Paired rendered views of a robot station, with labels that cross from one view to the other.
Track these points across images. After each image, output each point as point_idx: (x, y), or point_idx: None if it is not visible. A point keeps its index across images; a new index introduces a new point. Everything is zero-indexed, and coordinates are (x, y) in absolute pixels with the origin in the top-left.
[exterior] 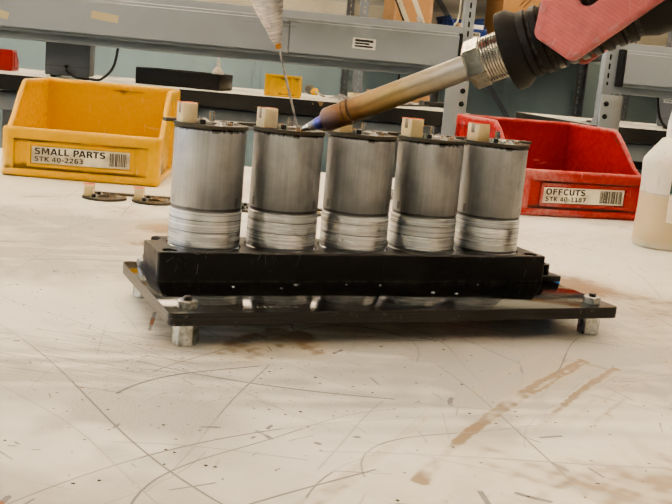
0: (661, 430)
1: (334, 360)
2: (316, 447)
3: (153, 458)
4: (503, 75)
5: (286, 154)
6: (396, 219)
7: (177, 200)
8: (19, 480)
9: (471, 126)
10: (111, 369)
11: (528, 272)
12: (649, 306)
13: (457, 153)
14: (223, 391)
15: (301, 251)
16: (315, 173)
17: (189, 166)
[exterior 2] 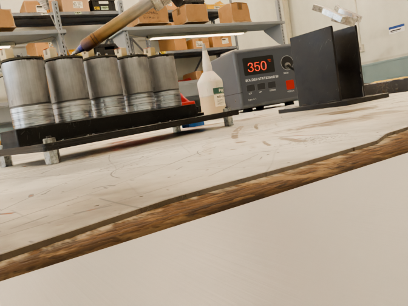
0: (303, 121)
1: (138, 147)
2: (176, 152)
3: (99, 171)
4: (169, 0)
5: (68, 68)
6: (126, 99)
7: (15, 102)
8: (29, 191)
9: (146, 50)
10: (25, 173)
11: (191, 112)
12: (238, 120)
13: (146, 60)
14: (99, 160)
15: (89, 118)
16: (84, 77)
17: (17, 81)
